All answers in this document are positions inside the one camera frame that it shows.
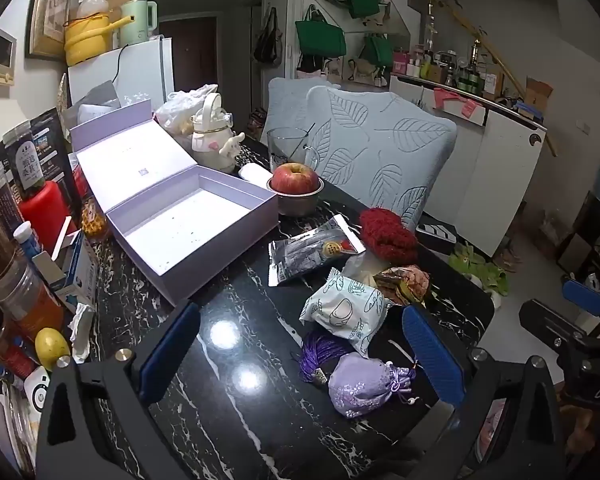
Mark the lavender gift box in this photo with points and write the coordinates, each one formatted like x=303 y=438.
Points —
x=190 y=220

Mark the purple embroidered sachet pouch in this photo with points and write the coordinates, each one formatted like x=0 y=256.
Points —
x=360 y=385

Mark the clear glass cup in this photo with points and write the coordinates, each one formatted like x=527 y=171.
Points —
x=282 y=147

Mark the large green tote bag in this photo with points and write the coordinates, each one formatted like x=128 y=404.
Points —
x=320 y=37

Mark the black hanging bag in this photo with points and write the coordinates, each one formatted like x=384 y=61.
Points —
x=267 y=42

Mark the red apple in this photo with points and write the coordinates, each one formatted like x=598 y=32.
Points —
x=295 y=179

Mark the green slippers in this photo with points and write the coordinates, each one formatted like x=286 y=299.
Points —
x=485 y=270

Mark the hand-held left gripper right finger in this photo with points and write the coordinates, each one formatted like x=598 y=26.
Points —
x=432 y=355

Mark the pale green electric kettle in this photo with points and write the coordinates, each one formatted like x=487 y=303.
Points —
x=135 y=25

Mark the white cartoon water bottle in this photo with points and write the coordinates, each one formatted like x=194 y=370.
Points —
x=212 y=140

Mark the white patterned tissue pack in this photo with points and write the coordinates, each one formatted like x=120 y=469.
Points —
x=345 y=312

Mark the framed picture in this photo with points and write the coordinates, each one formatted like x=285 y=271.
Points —
x=50 y=10

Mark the red fluffy cloth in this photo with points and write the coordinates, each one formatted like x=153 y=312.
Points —
x=387 y=235

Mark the cardboard box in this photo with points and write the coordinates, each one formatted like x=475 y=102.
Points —
x=537 y=95

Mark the grey plastic bag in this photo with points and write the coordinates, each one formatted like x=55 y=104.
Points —
x=100 y=95

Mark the red plastic bottle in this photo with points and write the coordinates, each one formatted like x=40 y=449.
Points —
x=47 y=215

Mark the yellow pot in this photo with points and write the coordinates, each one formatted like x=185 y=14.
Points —
x=87 y=42

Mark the purple tassel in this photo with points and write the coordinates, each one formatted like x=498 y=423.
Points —
x=320 y=355

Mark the white fridge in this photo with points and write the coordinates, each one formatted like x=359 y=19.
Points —
x=140 y=70

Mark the clear plastic food bag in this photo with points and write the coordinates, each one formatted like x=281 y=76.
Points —
x=177 y=110

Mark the red gold snack packet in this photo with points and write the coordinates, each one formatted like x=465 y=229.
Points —
x=405 y=285

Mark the dark label tea jar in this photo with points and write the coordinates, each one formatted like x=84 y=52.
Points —
x=25 y=165

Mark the white cylinder roll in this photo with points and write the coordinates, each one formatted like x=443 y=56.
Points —
x=254 y=174

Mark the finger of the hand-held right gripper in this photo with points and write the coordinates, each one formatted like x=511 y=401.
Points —
x=585 y=296
x=545 y=317

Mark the white cabinet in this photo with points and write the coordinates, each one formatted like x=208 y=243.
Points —
x=500 y=170

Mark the pink paper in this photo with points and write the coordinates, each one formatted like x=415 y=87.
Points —
x=455 y=102

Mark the yellow waffle snack packet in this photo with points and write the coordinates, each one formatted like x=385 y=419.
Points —
x=95 y=222

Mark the silver snack packet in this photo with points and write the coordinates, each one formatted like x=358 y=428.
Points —
x=310 y=252

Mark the black stand-up pouch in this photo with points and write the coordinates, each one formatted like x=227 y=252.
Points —
x=55 y=150

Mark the woven straw fan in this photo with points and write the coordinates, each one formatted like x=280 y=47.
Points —
x=63 y=92

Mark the crumpled white tissue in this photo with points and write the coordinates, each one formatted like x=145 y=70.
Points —
x=82 y=332

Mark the blue white medicine box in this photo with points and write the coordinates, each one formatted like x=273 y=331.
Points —
x=77 y=275

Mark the small metal bowl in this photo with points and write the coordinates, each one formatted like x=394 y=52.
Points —
x=297 y=204

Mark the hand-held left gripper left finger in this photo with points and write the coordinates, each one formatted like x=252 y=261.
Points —
x=170 y=352

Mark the wooden stair rail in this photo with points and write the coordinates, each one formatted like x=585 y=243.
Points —
x=485 y=45

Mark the yellow lemon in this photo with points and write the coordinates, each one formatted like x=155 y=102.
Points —
x=51 y=349

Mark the black white clapperboard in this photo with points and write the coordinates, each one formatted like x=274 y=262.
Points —
x=437 y=237

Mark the row of bottles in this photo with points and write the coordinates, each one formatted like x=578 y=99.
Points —
x=450 y=67

